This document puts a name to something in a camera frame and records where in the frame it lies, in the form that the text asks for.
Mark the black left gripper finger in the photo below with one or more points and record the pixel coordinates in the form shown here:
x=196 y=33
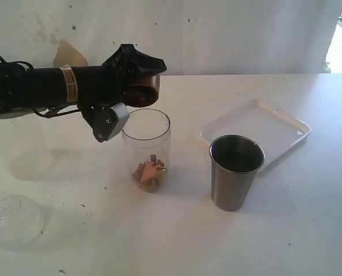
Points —
x=130 y=62

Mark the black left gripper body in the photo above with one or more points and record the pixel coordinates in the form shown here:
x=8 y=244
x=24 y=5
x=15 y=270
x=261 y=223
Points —
x=99 y=88

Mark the brown wooden cup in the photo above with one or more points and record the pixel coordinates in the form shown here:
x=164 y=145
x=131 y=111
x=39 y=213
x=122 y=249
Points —
x=141 y=92

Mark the translucent white plastic cup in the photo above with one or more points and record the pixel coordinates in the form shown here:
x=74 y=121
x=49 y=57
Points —
x=23 y=147

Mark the stainless steel cup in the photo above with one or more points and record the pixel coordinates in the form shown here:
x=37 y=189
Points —
x=235 y=161

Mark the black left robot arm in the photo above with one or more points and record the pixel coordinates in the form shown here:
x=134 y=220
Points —
x=46 y=92

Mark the clear plastic cup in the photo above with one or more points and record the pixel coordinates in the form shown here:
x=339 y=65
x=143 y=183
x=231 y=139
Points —
x=147 y=132

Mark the clear dome lid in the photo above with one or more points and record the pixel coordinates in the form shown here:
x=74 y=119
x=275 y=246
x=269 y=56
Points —
x=21 y=221

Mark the brown wooden cubes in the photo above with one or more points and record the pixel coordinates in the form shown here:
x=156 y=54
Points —
x=147 y=177

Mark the white square plastic tray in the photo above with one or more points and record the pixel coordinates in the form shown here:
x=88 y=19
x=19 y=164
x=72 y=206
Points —
x=274 y=130

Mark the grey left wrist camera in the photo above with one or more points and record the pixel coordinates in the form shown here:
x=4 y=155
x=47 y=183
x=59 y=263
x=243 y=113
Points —
x=115 y=120

